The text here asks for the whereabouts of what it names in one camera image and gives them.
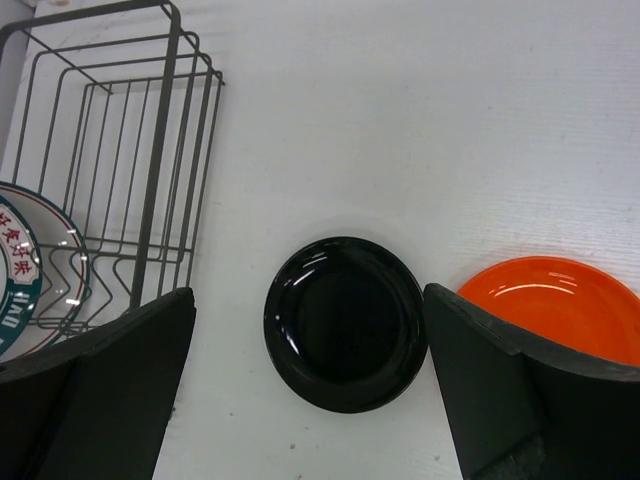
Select white plate red characters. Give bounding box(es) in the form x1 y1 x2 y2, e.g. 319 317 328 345
1 182 90 359

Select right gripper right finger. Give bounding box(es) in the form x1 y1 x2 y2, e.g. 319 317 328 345
424 283 639 479

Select orange plate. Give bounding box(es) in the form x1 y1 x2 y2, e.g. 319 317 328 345
458 256 639 366

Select white plate dark rim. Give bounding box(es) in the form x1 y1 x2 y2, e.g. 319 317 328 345
1 196 43 360

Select grey wire dish rack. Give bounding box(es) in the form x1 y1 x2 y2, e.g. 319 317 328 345
1 1 224 340

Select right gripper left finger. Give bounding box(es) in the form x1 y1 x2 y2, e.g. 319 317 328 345
1 288 195 479

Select black plate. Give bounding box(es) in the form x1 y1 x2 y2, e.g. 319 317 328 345
263 236 428 414

